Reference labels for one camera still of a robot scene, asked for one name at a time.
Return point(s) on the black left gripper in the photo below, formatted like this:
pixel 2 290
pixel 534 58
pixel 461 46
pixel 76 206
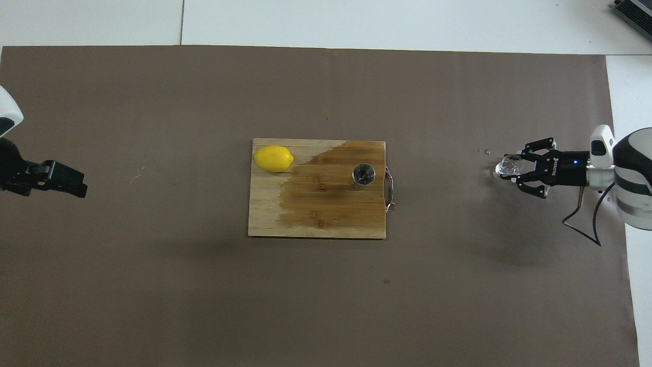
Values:
pixel 10 165

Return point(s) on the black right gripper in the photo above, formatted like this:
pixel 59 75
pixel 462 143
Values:
pixel 565 167

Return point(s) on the small clear glass cup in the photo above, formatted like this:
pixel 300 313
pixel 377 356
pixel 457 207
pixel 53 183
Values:
pixel 509 166

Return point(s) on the steel double jigger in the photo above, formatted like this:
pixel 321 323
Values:
pixel 363 174

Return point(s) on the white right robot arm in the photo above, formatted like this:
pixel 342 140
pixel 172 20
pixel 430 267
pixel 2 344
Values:
pixel 631 173

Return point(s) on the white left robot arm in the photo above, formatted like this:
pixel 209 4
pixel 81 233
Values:
pixel 7 109

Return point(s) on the brown paper table mat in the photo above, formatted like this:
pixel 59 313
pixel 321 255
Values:
pixel 153 280

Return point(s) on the grey ribbed device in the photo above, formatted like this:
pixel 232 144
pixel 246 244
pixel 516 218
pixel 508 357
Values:
pixel 634 14

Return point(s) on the yellow lemon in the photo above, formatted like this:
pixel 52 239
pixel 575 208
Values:
pixel 273 158

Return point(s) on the wooden cutting board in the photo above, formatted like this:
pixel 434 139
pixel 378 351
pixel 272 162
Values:
pixel 316 209

